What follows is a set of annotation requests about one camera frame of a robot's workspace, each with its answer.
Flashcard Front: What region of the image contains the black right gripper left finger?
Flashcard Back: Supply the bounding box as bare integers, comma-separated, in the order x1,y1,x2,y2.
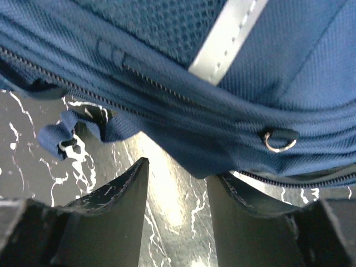
1,157,149,266

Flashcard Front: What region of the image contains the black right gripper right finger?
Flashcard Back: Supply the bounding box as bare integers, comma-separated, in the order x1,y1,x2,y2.
206,174,355,266

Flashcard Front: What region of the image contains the navy blue student backpack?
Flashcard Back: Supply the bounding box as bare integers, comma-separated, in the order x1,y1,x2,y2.
1,1,355,188

